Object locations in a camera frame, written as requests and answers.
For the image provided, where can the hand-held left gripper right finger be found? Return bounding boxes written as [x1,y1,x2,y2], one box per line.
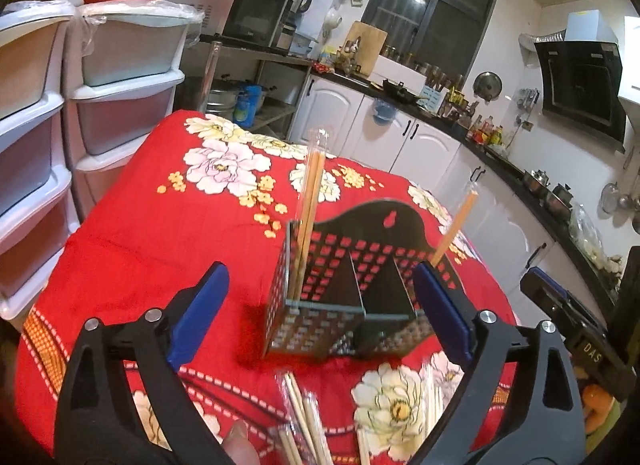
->
[413,261,587,465]

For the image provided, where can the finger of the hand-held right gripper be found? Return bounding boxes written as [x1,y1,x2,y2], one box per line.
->
[519,266,607,342]

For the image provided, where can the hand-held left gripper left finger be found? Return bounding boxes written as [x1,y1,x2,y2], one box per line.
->
[54,261,232,465]

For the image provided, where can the wooden chopstick pair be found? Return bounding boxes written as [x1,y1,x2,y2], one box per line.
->
[356,426,374,465]
[419,364,454,446]
[289,127,330,302]
[301,394,334,465]
[430,184,481,268]
[276,426,302,465]
[281,371,312,465]

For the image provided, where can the dark perforated utensil holder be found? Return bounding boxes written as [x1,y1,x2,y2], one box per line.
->
[262,199,458,361]

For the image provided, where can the person's left hand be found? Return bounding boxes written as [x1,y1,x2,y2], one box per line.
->
[222,420,260,465]

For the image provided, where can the person's orange green clothing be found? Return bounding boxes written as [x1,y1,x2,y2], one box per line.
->
[582,379,617,438]

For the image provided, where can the red floral blanket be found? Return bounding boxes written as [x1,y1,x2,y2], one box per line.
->
[15,109,521,465]

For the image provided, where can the steel cooking pot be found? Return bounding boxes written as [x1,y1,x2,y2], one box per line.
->
[523,169,552,198]
[544,183,574,222]

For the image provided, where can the hanging steel strainer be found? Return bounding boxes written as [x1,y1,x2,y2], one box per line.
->
[600,181,623,216]

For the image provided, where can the black kitchen countertop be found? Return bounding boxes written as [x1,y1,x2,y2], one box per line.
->
[312,67,618,316]

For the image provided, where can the white kitchen cabinets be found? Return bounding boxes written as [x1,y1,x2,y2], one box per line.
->
[290,74,573,303]

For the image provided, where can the row of condiment bottles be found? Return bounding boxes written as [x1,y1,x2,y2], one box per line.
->
[466,114,507,146]

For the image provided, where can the black range hood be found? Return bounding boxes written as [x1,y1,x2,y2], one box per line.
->
[519,10,630,154]

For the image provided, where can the blue hanging bag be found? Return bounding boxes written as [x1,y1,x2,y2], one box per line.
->
[372,97,399,126]

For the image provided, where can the blue plastic container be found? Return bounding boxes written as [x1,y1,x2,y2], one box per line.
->
[234,85,264,126]

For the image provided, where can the hanging steel pot lid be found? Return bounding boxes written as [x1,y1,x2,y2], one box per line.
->
[472,71,504,104]

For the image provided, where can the blue knife rack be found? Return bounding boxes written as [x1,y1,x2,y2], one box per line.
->
[419,84,447,114]

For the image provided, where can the steel steamer pot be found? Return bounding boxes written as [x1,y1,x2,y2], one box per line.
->
[204,76,242,116]

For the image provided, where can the black wok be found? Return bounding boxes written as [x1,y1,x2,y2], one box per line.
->
[381,78,417,102]

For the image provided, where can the white plastic drawer tower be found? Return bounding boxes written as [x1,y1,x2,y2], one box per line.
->
[64,1,203,228]
[0,0,68,318]

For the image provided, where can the steel kitchen rack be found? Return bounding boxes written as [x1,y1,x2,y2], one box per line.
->
[177,40,313,143]

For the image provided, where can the wooden cutting board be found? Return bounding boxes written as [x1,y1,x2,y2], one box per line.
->
[344,21,389,74]

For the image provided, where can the dark kitchen window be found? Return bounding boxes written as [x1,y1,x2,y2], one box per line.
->
[361,0,503,90]

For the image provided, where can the white kettle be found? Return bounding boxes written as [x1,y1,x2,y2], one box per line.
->
[324,9,344,42]

